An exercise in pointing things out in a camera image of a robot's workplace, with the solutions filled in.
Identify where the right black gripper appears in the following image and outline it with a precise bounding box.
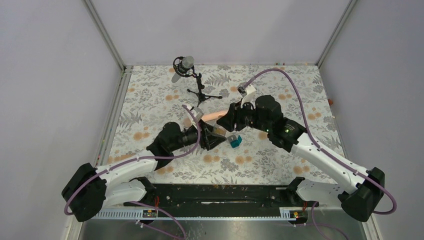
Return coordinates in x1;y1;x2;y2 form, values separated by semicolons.
216;97;271;133

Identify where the silver microphone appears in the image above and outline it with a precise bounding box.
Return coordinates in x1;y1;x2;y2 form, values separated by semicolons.
171;55;194;84

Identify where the pink tube container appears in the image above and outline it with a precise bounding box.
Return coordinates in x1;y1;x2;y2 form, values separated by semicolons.
201;110;228;122

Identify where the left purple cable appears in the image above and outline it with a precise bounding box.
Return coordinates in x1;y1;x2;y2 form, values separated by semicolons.
63;104;202;216

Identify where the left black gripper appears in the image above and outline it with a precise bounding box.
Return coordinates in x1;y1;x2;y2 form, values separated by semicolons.
170;120;227;152

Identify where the floral table mat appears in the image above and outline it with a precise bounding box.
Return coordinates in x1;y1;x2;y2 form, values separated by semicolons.
108;65;343;185

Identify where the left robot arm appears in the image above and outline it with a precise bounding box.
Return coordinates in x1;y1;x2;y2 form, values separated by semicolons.
61;120;227;222

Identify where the white slotted cable duct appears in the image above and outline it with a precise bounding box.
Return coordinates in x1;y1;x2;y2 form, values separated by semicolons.
92;207;300;221

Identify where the black microphone tripod stand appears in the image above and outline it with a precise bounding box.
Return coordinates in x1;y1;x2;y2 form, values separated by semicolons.
187;73;223;107

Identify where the teal pill box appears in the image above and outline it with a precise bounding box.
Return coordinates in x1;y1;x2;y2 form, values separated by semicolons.
227;134;242;149

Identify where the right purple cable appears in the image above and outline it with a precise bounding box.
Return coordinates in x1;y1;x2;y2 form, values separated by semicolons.
241;68;398;216

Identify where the purple cable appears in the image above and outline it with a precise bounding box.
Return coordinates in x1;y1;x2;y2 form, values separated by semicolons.
63;104;202;216
241;68;398;216

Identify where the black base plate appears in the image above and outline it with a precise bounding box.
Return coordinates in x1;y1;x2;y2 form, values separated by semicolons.
137;177;313;217

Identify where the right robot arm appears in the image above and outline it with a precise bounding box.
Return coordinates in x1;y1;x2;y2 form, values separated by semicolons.
217;95;385;222

